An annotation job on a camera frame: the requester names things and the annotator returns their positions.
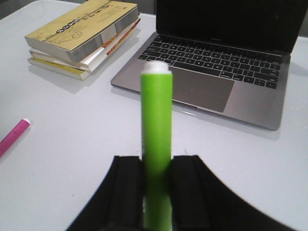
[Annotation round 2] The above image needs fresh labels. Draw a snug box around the top yellow book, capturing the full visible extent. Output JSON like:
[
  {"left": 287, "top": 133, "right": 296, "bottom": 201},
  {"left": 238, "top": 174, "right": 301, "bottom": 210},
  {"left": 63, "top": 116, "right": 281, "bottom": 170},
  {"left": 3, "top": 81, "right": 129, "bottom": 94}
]
[{"left": 25, "top": 0, "right": 139, "bottom": 64}]

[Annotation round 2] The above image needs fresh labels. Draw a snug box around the bottom yellow book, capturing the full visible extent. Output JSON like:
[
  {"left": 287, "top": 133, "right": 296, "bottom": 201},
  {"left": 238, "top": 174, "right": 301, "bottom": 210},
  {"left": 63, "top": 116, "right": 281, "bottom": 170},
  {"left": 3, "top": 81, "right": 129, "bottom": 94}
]
[{"left": 27, "top": 28, "right": 141, "bottom": 81}]

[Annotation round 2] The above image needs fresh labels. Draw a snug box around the middle white book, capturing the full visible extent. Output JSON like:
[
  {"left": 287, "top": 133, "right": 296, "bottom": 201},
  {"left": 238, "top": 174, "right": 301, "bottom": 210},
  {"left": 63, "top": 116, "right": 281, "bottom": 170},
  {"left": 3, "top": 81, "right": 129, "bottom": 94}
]
[{"left": 28, "top": 18, "right": 141, "bottom": 72}]

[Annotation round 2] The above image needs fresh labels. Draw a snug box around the green highlighter pen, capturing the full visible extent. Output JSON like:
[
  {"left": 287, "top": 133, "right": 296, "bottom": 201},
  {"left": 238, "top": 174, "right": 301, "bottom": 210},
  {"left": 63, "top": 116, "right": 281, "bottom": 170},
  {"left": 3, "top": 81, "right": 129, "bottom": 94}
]
[{"left": 141, "top": 61, "right": 173, "bottom": 231}]

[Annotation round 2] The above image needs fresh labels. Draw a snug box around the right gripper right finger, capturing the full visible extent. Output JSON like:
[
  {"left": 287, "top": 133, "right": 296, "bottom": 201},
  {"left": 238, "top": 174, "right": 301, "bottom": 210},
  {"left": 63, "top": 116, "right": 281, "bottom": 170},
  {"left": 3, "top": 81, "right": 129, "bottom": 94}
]
[{"left": 169, "top": 155, "right": 308, "bottom": 231}]

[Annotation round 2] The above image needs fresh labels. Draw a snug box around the grey laptop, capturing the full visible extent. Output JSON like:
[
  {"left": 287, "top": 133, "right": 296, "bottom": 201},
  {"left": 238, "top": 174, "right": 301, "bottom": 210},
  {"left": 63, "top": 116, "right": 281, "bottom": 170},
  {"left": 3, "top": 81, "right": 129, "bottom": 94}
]
[{"left": 111, "top": 0, "right": 308, "bottom": 130}]

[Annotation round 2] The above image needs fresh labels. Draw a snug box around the pink highlighter pen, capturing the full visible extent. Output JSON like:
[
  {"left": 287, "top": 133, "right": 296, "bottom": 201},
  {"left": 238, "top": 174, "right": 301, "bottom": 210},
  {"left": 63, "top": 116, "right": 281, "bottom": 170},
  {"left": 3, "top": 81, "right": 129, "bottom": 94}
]
[{"left": 0, "top": 118, "right": 31, "bottom": 156}]

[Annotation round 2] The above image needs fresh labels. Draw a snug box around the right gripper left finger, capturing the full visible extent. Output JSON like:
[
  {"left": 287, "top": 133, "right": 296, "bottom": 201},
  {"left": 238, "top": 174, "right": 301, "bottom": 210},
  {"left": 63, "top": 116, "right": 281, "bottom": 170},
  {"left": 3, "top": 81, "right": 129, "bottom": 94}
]
[{"left": 68, "top": 156, "right": 144, "bottom": 231}]

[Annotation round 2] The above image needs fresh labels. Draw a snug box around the yellow book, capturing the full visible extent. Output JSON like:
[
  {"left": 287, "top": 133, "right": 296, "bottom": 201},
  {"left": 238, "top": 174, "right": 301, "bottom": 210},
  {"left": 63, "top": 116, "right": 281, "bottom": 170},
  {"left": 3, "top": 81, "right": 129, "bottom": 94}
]
[
  {"left": 25, "top": 0, "right": 139, "bottom": 64},
  {"left": 27, "top": 28, "right": 141, "bottom": 81}
]

